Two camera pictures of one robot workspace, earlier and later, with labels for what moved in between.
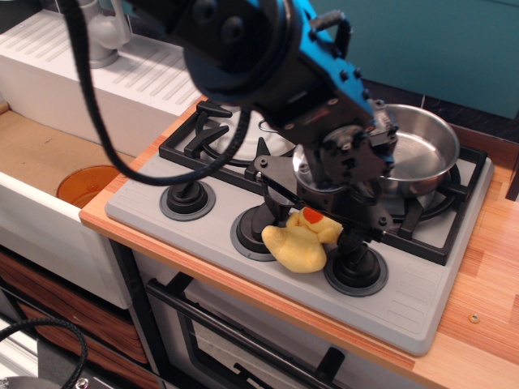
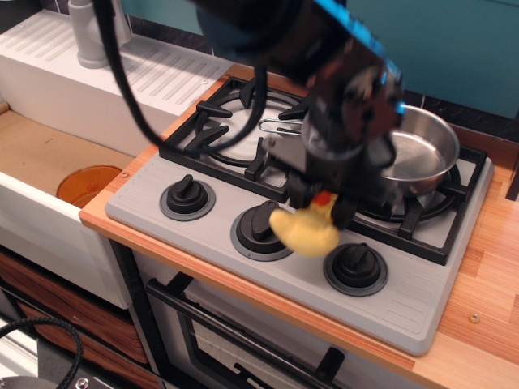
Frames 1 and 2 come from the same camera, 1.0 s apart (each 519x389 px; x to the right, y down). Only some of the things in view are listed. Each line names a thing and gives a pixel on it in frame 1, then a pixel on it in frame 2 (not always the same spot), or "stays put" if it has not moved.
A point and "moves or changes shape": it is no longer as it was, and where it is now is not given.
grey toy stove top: x=374 y=232 stays put
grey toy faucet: x=105 y=32 stays put
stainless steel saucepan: x=426 y=148 stays put
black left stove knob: x=186 y=202 stays put
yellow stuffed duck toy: x=302 y=241 moves or changes shape
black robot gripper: x=361 y=204 -> x=347 y=157
